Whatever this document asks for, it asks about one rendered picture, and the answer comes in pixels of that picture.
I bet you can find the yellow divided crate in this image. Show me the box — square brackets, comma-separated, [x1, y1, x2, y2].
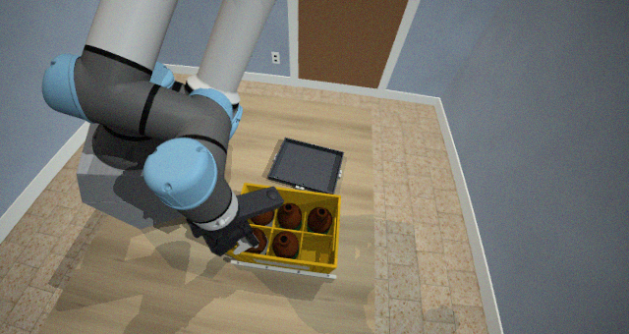
[233, 187, 341, 274]

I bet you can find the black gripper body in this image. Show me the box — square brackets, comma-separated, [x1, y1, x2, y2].
[186, 202, 254, 256]

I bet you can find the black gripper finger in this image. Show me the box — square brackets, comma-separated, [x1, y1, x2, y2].
[233, 231, 259, 254]

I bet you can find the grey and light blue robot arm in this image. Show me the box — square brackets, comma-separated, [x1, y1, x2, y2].
[42, 0, 284, 231]

